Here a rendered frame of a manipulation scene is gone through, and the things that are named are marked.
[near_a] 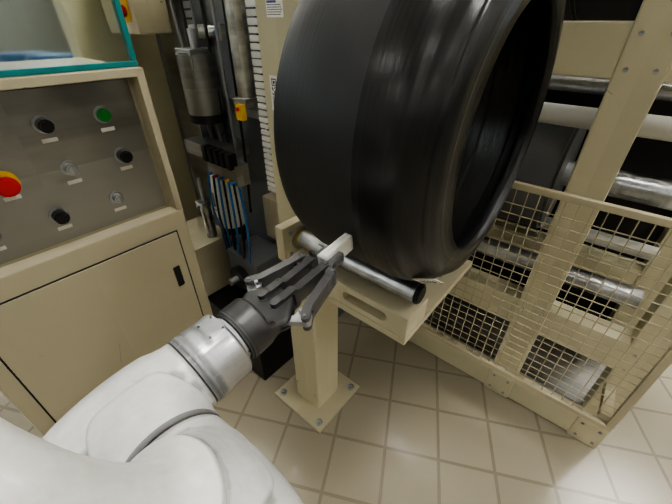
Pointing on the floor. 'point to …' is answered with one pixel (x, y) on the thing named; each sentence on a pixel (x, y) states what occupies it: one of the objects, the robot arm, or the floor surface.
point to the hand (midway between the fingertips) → (335, 252)
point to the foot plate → (319, 418)
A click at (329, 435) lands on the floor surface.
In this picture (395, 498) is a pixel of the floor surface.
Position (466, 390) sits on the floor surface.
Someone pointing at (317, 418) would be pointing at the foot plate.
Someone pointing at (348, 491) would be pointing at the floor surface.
